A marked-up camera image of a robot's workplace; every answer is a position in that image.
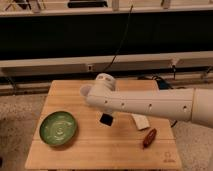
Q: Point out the white folded cloth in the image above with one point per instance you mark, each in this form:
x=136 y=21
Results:
x=141 y=121

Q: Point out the green ceramic plate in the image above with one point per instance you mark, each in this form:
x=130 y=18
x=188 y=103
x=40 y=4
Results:
x=58 y=128

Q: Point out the brown sausage toy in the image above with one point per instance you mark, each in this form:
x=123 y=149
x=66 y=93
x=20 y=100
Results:
x=149 y=138

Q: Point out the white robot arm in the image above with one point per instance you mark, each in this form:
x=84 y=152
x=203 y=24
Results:
x=189 y=105

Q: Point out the wooden table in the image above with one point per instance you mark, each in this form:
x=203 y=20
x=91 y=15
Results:
x=97 y=146

